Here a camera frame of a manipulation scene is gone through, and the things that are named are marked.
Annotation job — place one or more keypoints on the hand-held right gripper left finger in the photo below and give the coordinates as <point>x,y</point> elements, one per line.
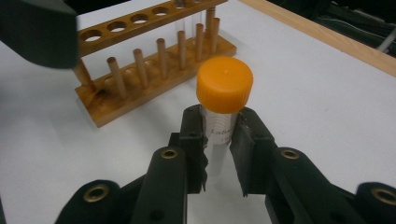
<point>174,174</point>

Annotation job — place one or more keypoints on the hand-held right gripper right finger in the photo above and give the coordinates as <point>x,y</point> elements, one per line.
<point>264,168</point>

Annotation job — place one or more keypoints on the wooden test tube rack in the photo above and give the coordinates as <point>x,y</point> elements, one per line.
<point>124,105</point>

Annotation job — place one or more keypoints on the orange cap test tube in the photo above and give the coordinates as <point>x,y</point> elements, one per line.
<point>224,84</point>

